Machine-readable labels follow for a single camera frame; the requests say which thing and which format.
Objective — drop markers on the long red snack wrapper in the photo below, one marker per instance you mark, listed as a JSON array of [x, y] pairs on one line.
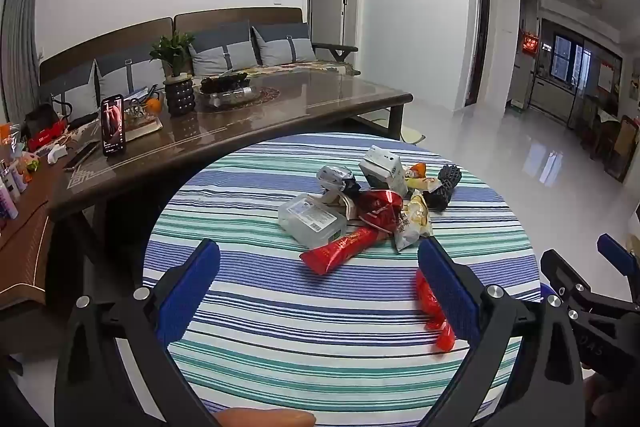
[[340, 249]]

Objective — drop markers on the brown glossy coffee table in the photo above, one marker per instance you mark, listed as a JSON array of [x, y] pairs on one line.
[[300, 107]]

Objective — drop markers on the cream rolling stool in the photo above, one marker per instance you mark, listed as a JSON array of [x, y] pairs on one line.
[[412, 136]]

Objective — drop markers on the black foam net sleeve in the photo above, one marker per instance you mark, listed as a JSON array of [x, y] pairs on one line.
[[442, 187]]

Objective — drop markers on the orange fruit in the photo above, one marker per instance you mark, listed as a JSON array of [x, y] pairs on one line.
[[153, 105]]

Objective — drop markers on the silver foil wrapper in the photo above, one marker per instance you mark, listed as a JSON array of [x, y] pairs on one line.
[[335, 177]]

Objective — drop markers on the blue green striped tablecloth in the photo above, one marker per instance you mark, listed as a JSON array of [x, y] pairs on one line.
[[300, 332]]

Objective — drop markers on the white yellow snack packet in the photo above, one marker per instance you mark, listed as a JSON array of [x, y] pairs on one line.
[[410, 227]]

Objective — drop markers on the white milk carton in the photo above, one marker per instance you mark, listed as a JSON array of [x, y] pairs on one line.
[[382, 169]]

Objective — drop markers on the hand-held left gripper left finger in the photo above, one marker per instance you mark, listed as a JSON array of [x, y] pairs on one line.
[[190, 292]]

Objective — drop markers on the crushed red soda can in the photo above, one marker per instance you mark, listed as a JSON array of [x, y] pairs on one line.
[[380, 209]]

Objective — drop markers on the small red plastic wrapper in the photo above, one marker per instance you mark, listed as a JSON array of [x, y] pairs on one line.
[[430, 302]]

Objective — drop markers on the clear plastic food box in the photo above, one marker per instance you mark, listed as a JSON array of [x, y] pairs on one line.
[[310, 219]]

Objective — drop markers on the sliding glass door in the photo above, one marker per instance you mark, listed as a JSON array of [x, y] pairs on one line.
[[570, 67]]

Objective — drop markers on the dark wooden sofa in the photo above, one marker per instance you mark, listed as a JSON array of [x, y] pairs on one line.
[[225, 17]]

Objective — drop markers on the black smartphone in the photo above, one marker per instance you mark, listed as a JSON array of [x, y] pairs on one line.
[[113, 127]]

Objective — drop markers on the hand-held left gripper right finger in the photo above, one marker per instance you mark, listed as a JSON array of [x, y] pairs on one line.
[[450, 292]]

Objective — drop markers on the grey curtain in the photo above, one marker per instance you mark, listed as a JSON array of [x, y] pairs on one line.
[[17, 47]]

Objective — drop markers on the grey cushion dark band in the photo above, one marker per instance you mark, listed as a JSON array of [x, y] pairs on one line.
[[220, 52], [282, 44]]

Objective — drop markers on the silver fruit tray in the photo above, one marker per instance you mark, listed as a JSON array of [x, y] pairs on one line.
[[225, 92]]

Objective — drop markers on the red hanging decoration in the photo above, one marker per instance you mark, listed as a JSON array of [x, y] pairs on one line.
[[531, 44]]

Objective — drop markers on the wooden dining chair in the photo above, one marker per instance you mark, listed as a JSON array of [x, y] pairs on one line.
[[629, 147]]

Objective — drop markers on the person's left hand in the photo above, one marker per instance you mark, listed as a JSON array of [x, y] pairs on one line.
[[265, 419]]

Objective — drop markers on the red pouch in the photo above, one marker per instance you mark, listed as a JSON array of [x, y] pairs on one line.
[[45, 137]]

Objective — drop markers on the black bag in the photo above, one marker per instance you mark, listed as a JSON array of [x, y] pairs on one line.
[[40, 117]]

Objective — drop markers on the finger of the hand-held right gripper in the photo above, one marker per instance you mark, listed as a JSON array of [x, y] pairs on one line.
[[562, 274], [617, 253]]

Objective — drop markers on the potted plant black beaded pot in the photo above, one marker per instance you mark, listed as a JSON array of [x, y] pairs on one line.
[[177, 94]]

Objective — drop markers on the yellow snack wrapper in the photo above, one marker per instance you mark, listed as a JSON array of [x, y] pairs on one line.
[[422, 183]]

